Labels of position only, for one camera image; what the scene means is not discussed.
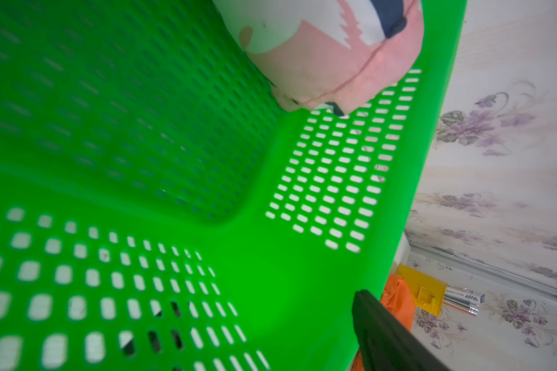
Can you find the green plastic basket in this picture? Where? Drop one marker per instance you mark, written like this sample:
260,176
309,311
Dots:
160,210

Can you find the pink shark print shorts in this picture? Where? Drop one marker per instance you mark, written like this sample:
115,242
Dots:
319,54

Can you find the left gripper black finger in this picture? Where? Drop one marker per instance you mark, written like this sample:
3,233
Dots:
384,343

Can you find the orange shorts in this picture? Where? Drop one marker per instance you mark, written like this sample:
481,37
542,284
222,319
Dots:
397,299

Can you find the yellow pen cup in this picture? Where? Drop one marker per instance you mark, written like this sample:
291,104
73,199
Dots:
428,292

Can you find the pencils in cup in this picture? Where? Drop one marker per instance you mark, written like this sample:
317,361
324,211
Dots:
464,299

